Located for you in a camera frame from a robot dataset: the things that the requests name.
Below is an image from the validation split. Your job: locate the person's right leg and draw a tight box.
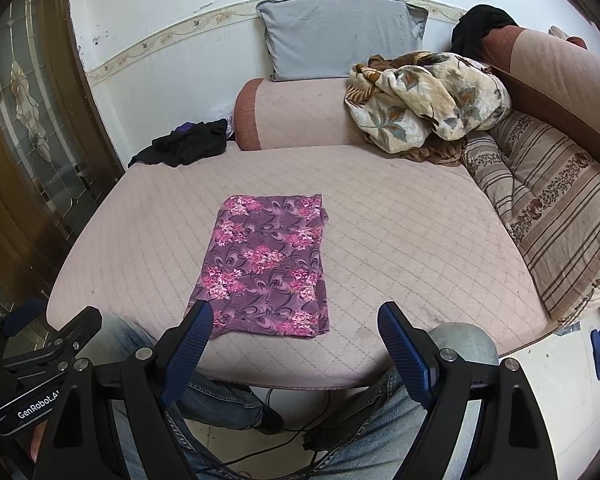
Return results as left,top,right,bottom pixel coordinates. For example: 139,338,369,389
300,322,499,480

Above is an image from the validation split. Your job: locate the person's left hand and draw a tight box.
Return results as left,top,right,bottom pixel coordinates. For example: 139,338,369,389
29,421,50,462

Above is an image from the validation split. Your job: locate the black clothes pile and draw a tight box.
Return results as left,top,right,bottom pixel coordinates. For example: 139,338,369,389
128,119,229,169

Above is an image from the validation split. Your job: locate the purple floral garment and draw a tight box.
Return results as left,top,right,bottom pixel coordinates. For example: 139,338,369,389
189,193,330,339

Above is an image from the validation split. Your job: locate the person's left leg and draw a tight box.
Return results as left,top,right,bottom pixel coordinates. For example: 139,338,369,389
102,312,276,480

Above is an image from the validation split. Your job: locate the black power adapter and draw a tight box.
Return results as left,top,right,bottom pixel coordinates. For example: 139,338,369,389
301,425,342,452

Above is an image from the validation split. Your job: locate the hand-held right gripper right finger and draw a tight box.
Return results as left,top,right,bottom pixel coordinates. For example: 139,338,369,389
377,301,568,480

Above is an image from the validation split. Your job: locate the person's leg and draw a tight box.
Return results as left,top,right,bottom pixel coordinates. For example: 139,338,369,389
300,322,499,480
102,312,276,480

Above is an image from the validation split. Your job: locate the black cable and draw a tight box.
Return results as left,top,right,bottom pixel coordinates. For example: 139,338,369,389
200,386,333,478

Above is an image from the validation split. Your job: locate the cream floral blanket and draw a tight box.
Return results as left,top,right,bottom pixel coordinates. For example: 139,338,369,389
344,51,512,164

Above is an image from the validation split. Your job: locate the pink quilted sofa bed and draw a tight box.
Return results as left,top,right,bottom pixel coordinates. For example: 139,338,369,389
45,25,600,392

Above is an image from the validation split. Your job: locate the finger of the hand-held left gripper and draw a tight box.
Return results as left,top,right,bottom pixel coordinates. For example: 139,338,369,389
1,297,48,339
40,306,103,361

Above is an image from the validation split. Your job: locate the striped brown quilt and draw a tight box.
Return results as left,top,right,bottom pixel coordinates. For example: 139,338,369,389
461,110,600,327

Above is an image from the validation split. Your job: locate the person's dark shoe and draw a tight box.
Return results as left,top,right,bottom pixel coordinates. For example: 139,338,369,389
256,406,284,435

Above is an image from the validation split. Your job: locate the grey pillow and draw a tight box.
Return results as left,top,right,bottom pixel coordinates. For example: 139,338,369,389
256,0,429,83

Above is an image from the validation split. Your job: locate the wooden door with glass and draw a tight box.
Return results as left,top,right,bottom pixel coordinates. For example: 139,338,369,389
0,0,127,321

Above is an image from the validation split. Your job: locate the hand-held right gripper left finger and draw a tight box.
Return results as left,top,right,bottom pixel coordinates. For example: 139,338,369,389
32,300,216,480

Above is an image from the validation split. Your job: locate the black cloth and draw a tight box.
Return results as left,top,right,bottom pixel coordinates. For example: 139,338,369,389
451,4,520,57

